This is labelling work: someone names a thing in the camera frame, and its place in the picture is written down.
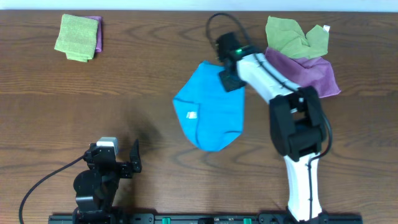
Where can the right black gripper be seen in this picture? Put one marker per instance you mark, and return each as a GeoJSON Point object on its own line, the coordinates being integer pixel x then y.
{"type": "Point", "coordinates": [231, 80]}

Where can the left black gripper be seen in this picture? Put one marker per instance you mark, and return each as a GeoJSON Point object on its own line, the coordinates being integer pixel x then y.
{"type": "Point", "coordinates": [125, 169]}

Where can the blue microfiber cloth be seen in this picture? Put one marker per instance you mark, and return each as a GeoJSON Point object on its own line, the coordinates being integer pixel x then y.
{"type": "Point", "coordinates": [210, 117]}

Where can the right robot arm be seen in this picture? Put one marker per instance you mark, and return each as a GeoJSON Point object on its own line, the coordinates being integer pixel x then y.
{"type": "Point", "coordinates": [297, 122]}

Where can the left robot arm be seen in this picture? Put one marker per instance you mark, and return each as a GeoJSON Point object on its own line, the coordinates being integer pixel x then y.
{"type": "Point", "coordinates": [96, 187]}

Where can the crumpled green cloth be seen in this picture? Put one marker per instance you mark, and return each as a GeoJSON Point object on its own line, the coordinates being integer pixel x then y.
{"type": "Point", "coordinates": [287, 37]}

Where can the crumpled purple cloth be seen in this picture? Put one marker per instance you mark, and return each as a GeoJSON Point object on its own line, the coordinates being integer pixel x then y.
{"type": "Point", "coordinates": [316, 72]}

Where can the folded green cloth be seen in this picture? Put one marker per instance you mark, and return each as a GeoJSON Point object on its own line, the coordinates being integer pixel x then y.
{"type": "Point", "coordinates": [77, 37]}

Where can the folded purple cloth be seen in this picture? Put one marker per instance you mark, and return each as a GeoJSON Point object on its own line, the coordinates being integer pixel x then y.
{"type": "Point", "coordinates": [99, 39]}

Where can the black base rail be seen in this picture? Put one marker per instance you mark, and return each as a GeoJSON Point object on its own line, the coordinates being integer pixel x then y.
{"type": "Point", "coordinates": [148, 218]}

